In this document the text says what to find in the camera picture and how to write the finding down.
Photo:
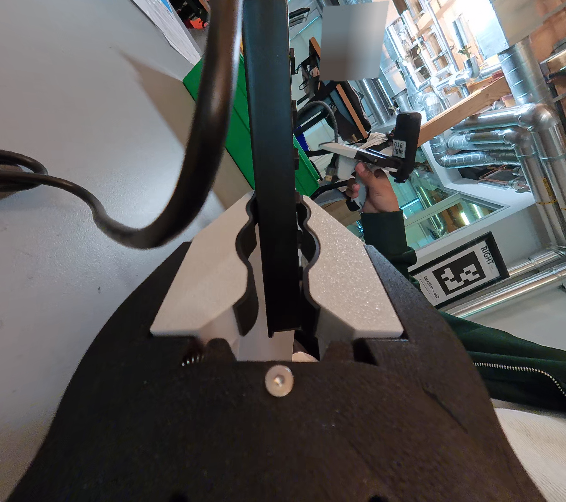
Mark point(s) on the silver ventilation duct pipes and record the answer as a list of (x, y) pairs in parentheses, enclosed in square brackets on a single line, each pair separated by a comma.
[(521, 135)]

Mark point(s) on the green plastic bin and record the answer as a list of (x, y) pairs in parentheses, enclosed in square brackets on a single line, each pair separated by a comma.
[(307, 175)]

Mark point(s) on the wooden ceiling beam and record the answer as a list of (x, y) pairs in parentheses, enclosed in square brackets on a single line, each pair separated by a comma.
[(468, 108)]

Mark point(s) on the person's pale trousers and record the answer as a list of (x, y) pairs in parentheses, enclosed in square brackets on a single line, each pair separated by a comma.
[(539, 458)]

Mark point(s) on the person's green jacket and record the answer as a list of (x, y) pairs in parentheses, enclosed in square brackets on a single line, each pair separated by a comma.
[(508, 351)]

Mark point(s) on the person's right forearm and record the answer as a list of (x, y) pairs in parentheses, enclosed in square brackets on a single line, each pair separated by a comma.
[(384, 237)]

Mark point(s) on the person's right hand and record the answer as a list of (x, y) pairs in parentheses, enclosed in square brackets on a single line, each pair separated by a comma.
[(380, 197)]

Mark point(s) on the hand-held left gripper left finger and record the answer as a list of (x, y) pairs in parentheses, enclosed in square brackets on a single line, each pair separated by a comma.
[(203, 281)]

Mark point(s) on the framed marker sign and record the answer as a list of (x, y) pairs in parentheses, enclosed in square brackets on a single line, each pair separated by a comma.
[(460, 274)]

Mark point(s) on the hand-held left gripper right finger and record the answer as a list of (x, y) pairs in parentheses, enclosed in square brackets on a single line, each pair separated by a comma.
[(349, 285)]

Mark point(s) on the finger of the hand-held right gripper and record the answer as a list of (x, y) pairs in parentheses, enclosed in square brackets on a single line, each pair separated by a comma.
[(345, 149), (387, 164)]

